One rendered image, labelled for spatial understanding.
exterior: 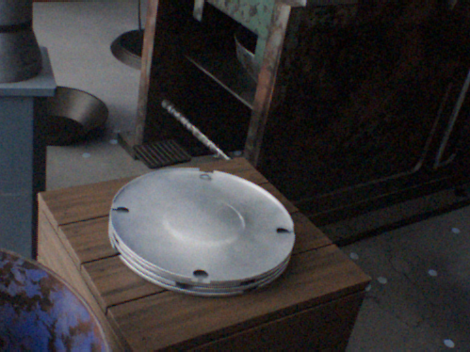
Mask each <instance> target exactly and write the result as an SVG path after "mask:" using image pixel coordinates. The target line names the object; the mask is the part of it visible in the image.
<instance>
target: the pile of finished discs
mask: <svg viewBox="0 0 470 352"><path fill-rule="evenodd" d="M199 170H200V169H199V168H169V169H163V170H159V171H153V172H150V173H147V174H144V175H143V176H140V177H137V178H136V179H134V180H132V182H130V183H127V184H126V185H125V186H124V187H123V188H121V190H120V191H119V192H118V193H117V194H116V195H115V198H114V200H113V202H112V203H113V204H112V206H111V210H110V212H109V223H108V235H109V240H110V242H111V244H112V246H113V248H114V251H116V252H120V253H121V255H118V256H119V257H120V259H121V260H122V261H123V262H124V263H125V264H126V265H127V266H128V267H129V268H130V269H132V270H133V271H134V272H135V273H137V274H138V275H140V276H141V277H142V278H144V279H145V280H148V281H150V282H152V283H154V284H155V285H157V286H161V287H164V288H166V289H168V290H171V291H173V292H179V293H183V294H187V295H191V296H203V297H226V296H238V295H242V294H247V293H248V292H247V290H246V289H248V288H250V290H251V291H252V292H253V291H256V290H258V289H260V288H262V287H264V286H267V285H269V284H270V283H271V282H272V281H274V280H276V279H277V278H278V277H279V276H280V275H281V274H282V272H283V271H284V269H285V268H286V267H287V263H288V262H289V259H290V257H291V254H292V250H293V245H294V241H295V234H294V233H293V226H294V225H293V220H292V218H291V216H290V215H289V214H288V213H287V211H286V209H285V208H284V207H283V206H282V205H281V203H280V202H279V201H278V200H276V199H275V198H274V197H273V196H272V195H271V194H269V193H268V192H267V191H266V190H264V189H263V188H260V187H259V186H258V185H256V184H253V183H250V182H248V181H246V180H244V179H242V178H240V177H236V176H233V175H230V174H228V173H224V172H221V171H214V172H213V173H212V172H208V173H206V172H203V171H199Z"/></svg>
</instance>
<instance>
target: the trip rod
mask: <svg viewBox="0 0 470 352"><path fill-rule="evenodd" d="M469 84H470V68H469V70H468V74H467V76H466V78H465V80H464V83H463V85H462V91H461V93H460V95H459V98H458V100H457V102H456V104H455V108H454V110H453V113H452V115H451V117H450V119H449V122H448V126H447V128H446V131H445V133H444V136H443V138H442V142H441V145H440V147H439V149H438V152H437V153H436V155H435V160H434V162H433V164H432V165H431V164H427V165H426V166H425V167H424V170H425V171H426V172H428V173H429V174H430V175H431V176H433V177H435V176H436V175H437V174H438V173H439V169H438V168H437V166H438V164H439V162H440V160H441V158H442V153H443V151H444V148H445V147H446V143H447V142H448V137H449V135H450V132H451V130H452V128H453V126H454V124H455V119H456V118H457V116H458V113H459V111H460V109H461V106H462V101H463V99H464V96H465V94H466V92H467V90H468V86H469Z"/></svg>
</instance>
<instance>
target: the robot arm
mask: <svg viewBox="0 0 470 352"><path fill-rule="evenodd" d="M41 68H42V56H41V48H40V47H39V44H38V42H37V39H36V36H35V33H34V29H33V0H0V83H17V82H23V81H25V80H28V79H30V78H34V77H36V76H37V75H38V74H39V73H40V72H41Z"/></svg>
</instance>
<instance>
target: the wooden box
mask: <svg viewBox="0 0 470 352"><path fill-rule="evenodd" d="M184 168H199V169H200V170H199V171H203V172H206V173H208V172H212V173H213V172H214V171H221V172H224V173H228V174H230V175H233V176H236V177H240V178H242V179H244V180H246V181H248V182H250V183H253V184H256V185H258V186H259V187H260V188H263V189H264V190H266V191H267V192H268V193H269V194H271V195H272V196H273V197H274V198H275V199H276V200H278V201H279V202H280V203H281V205H282V206H283V207H284V208H285V209H286V211H287V213H288V214H289V215H290V216H291V218H292V220H293V225H294V226H293V233H294V234H295V241H294V245H293V250H292V254H291V257H290V259H289V262H288V263H287V267H286V268H285V269H284V271H283V272H282V274H281V275H280V276H279V277H278V278H277V279H276V280H274V281H272V282H271V283H270V284H269V285H267V286H264V287H262V288H260V289H258V290H256V291H253V292H252V291H251V290H250V288H248V289H246V290H247V292H248V293H247V294H242V295H238V296H226V297H203V296H191V295H187V294H183V293H179V292H173V291H171V290H168V289H166V288H164V287H161V286H157V285H155V284H154V283H152V282H150V281H148V280H145V279H144V278H142V277H141V276H140V275H138V274H137V273H135V272H134V271H133V270H132V269H130V268H129V267H128V266H127V265H126V264H125V263H124V262H123V261H122V260H121V259H120V257H119V256H118V255H121V253H120V252H116V251H114V248H113V246H112V244H111V242H110V240H109V235H108V223H109V212H110V210H111V206H112V204H113V203H112V202H113V200H114V198H115V195H116V194H117V193H118V192H119V191H120V190H121V188H123V187H124V186H125V185H126V184H127V183H130V182H132V180H134V179H136V178H137V177H140V176H143V175H144V174H142V175H138V176H133V177H123V178H120V179H115V180H109V181H105V182H100V183H91V184H82V185H78V186H74V187H68V188H59V189H55V190H49V191H45V192H40V193H38V202H39V221H38V253H39V255H38V262H39V263H41V264H44V265H46V266H47V267H48V268H50V269H51V270H54V271H55V272H56V273H58V274H59V276H61V277H63V278H64V279H65V280H66V281H68V282H69V283H70V284H71V285H72V286H73V287H74V288H76V289H77V291H78V292H79V293H80V294H82V295H83V297H84V299H86V300H87V301H88V302H89V304H90V306H91V307H92V308H93V309H94V310H95V312H96V314H97V316H98V317H99V318H100V320H101V323H102V324H103V326H104V329H105V332H106V335H107V338H108V340H109V342H110V346H111V348H112V352H345V351H346V349H347V346H348V339H349V338H350V335H351V333H352V331H353V327H354V324H355V322H356V320H357V317H358V315H359V310H360V309H361V306H362V304H363V301H364V299H365V293H366V289H365V287H368V286H369V283H370V278H369V277H368V276H367V275H366V274H365V273H364V271H363V270H362V269H360V268H359V267H358V265H357V264H355V263H354V262H352V261H351V259H350V258H348V257H347V256H346V254H345V253H344V252H342V251H341V250H340V249H339V247H338V246H335V245H333V244H332V241H331V240H329V239H328V237H327V236H326V235H325V234H323V233H322V231H321V230H320V229H317V228H316V226H315V225H314V224H313V223H311V222H310V220H309V219H308V218H307V217H306V216H304V214H303V213H301V212H299V210H298V209H297V208H296V207H295V206H294V205H293V204H292V203H291V202H290V201H289V200H288V199H287V198H286V197H285V196H283V195H282V194H281V193H280V192H279V191H278V190H277V189H276V188H275V187H274V186H273V185H272V184H271V183H269V182H268V180H266V179H265V178H264V177H263V176H262V175H261V174H260V173H259V172H258V171H257V170H256V169H255V168H254V167H253V166H252V165H251V164H249V163H248V162H247V160H245V159H244V158H243V157H238V158H235V159H230V160H220V161H216V162H211V163H207V164H201V165H197V166H188V167H184Z"/></svg>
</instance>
